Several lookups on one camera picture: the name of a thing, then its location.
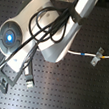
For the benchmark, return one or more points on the grey gripper frame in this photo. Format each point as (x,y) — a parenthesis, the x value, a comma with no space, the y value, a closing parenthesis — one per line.
(25,68)

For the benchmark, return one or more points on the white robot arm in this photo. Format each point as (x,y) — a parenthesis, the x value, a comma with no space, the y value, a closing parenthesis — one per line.
(38,25)

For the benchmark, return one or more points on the right metal cable clip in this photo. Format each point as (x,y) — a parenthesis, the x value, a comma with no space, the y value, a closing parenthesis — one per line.
(99,54)

